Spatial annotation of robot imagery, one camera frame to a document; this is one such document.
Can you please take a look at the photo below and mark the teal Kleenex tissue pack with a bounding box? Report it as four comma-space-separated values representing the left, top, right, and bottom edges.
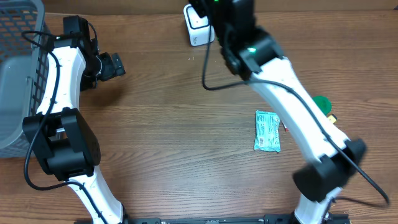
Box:
254, 110, 280, 152

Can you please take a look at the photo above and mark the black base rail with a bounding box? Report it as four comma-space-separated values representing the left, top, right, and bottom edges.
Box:
130, 213, 351, 224

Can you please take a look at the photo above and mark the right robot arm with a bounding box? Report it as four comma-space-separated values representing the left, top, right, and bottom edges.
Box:
190, 0, 366, 223

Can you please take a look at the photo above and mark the white barcode scanner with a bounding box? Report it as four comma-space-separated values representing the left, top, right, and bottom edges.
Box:
183, 4, 215, 47

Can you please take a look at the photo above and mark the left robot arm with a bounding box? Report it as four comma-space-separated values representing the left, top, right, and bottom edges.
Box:
22, 16, 128, 223

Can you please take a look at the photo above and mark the grey plastic mesh basket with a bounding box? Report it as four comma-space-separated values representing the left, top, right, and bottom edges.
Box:
1, 0, 49, 158

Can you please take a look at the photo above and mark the green lid jar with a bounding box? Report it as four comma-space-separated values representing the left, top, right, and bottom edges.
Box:
313, 95, 332, 115

